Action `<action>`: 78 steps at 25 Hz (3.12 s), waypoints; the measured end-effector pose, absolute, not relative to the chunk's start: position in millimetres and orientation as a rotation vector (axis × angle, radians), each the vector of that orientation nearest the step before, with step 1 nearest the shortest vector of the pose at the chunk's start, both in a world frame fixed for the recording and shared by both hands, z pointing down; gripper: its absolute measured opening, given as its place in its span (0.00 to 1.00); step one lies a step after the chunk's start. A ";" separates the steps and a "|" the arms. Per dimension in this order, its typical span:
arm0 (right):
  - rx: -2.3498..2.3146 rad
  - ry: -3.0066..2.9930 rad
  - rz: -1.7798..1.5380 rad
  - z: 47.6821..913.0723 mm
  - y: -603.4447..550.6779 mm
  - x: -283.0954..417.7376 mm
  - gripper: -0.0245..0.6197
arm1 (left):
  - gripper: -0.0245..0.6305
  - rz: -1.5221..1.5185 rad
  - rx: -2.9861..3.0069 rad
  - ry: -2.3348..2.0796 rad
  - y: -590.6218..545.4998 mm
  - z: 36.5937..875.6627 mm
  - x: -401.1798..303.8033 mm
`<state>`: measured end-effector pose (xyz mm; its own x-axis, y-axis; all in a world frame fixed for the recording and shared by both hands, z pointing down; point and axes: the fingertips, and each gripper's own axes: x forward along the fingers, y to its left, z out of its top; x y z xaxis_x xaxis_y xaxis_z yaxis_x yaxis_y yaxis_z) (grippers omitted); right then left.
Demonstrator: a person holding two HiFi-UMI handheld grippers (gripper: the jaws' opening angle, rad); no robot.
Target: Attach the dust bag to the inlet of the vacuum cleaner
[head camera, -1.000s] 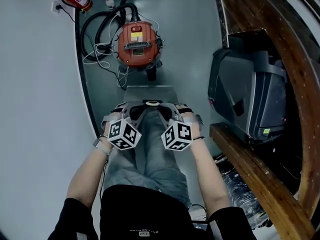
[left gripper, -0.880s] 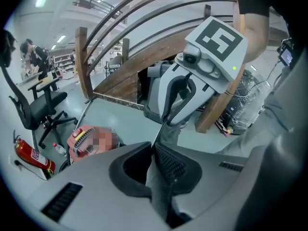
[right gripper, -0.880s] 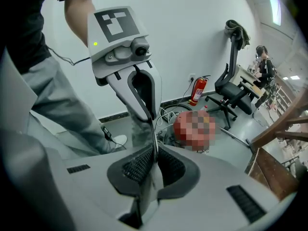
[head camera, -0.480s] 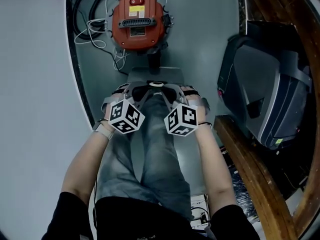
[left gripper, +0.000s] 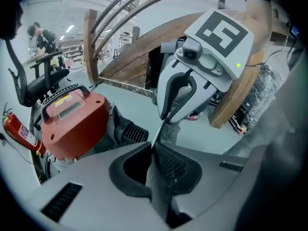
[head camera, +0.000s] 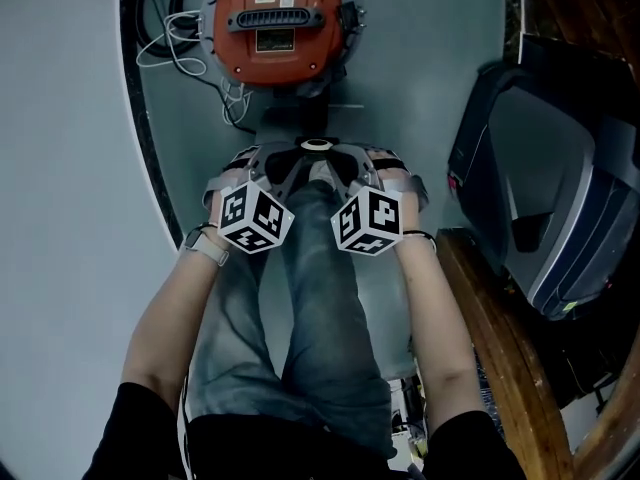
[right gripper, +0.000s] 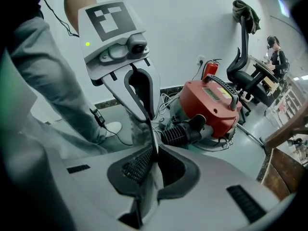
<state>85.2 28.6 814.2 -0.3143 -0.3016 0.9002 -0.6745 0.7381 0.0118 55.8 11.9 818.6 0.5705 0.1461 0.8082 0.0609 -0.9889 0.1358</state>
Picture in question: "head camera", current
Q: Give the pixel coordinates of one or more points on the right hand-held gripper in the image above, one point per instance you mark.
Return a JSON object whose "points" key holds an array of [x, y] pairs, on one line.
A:
{"points": [[372, 220]]}

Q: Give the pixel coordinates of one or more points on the person's left forearm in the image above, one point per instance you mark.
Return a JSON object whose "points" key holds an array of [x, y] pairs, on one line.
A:
{"points": [[170, 318]]}

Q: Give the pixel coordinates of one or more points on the dark wooden stair railing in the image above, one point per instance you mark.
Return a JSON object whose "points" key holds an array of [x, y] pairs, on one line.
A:
{"points": [[505, 348]]}

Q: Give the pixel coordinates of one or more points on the beige wrist watch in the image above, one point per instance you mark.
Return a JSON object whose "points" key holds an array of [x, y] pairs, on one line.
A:
{"points": [[205, 245]]}

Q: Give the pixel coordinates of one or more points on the thin black wrist band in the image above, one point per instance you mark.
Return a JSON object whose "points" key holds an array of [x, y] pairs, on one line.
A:
{"points": [[420, 234]]}

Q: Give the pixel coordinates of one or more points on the person's grey jeans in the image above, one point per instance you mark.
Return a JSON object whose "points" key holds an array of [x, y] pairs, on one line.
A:
{"points": [[320, 318]]}

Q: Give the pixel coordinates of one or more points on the red lid steel vacuum cleaner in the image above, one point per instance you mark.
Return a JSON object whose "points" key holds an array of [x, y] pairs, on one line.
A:
{"points": [[277, 28]]}

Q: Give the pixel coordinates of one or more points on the person's right forearm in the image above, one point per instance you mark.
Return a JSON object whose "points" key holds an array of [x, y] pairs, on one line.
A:
{"points": [[435, 328]]}

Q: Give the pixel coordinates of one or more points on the person's white right shoe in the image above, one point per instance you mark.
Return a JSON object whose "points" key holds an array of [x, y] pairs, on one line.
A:
{"points": [[322, 174]]}

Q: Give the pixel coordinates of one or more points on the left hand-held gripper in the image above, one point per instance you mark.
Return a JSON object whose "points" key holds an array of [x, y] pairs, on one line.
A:
{"points": [[250, 218]]}

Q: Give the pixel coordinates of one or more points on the person's left hand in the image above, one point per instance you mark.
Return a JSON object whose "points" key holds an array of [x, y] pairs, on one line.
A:
{"points": [[235, 165]]}

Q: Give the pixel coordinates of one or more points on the person's right hand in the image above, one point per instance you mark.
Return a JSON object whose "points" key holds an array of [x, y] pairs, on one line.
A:
{"points": [[400, 178]]}

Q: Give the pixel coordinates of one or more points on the person's black shirt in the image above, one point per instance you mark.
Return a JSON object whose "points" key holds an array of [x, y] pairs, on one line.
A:
{"points": [[275, 448]]}

